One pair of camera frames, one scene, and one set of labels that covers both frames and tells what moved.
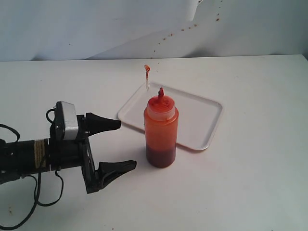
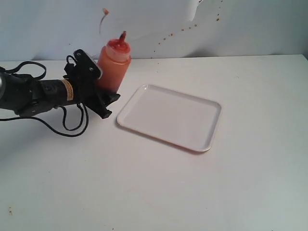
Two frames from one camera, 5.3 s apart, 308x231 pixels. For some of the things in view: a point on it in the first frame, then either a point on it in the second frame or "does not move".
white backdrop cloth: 41,30 does not move
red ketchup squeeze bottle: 160,121 -> 114,60
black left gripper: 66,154 -> 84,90
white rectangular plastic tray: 198,119 does not move
